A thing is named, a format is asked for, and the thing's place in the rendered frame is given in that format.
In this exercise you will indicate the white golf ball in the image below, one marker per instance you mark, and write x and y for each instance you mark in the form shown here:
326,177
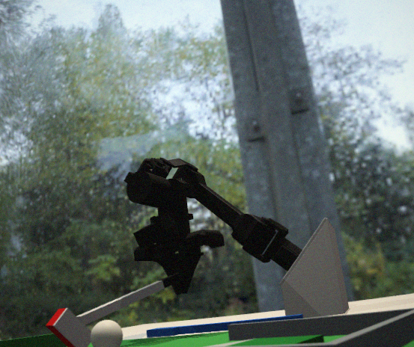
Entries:
106,334

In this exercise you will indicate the green flat mat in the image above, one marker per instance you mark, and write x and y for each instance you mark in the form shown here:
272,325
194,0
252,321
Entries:
193,340

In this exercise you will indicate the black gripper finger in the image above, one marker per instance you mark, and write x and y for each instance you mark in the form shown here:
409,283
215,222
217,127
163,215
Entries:
170,267
186,264

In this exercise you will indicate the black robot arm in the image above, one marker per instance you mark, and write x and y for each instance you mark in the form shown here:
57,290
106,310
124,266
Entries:
149,186

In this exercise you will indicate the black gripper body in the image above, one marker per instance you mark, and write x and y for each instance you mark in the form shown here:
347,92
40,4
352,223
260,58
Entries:
191,242

